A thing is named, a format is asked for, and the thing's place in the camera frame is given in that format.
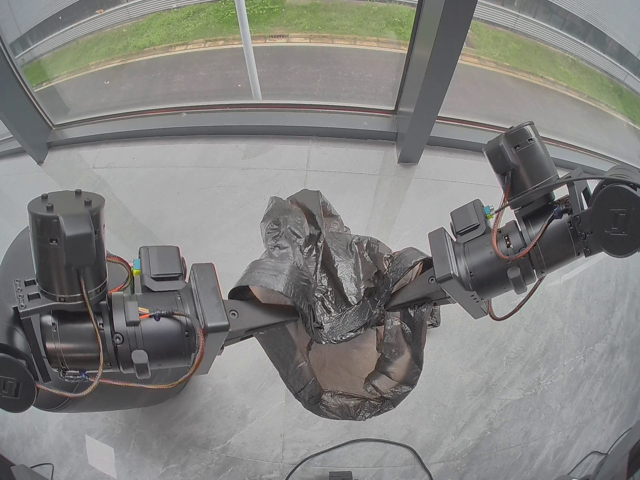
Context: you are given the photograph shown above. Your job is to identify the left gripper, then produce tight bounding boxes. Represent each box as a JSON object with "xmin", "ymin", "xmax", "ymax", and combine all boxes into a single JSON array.
[{"xmin": 110, "ymin": 263, "xmax": 302, "ymax": 379}]

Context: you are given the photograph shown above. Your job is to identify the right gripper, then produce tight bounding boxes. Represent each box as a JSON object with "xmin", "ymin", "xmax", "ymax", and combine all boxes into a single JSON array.
[{"xmin": 384, "ymin": 218, "xmax": 526, "ymax": 319}]

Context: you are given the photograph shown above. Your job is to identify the black plastic bag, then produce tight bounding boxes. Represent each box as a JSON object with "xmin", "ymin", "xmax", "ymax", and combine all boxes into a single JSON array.
[{"xmin": 229, "ymin": 188, "xmax": 443, "ymax": 421}]

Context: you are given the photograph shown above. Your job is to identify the window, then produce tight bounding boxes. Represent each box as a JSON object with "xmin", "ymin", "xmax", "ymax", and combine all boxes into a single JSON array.
[{"xmin": 0, "ymin": 0, "xmax": 640, "ymax": 166}]

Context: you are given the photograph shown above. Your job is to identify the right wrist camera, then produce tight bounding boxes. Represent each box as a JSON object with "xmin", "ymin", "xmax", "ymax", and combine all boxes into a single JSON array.
[{"xmin": 449, "ymin": 199, "xmax": 496, "ymax": 243}]

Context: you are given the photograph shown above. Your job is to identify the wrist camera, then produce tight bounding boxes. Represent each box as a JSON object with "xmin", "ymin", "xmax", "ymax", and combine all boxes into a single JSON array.
[
  {"xmin": 131, "ymin": 244, "xmax": 190, "ymax": 293},
  {"xmin": 449, "ymin": 199, "xmax": 496, "ymax": 243}
]

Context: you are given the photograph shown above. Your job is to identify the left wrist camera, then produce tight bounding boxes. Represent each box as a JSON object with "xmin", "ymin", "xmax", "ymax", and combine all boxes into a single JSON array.
[{"xmin": 131, "ymin": 244, "xmax": 190, "ymax": 293}]

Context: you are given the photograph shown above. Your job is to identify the black cable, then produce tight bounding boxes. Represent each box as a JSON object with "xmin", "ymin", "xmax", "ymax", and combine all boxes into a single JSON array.
[
  {"xmin": 569, "ymin": 449, "xmax": 618, "ymax": 480},
  {"xmin": 291, "ymin": 437, "xmax": 434, "ymax": 480}
]

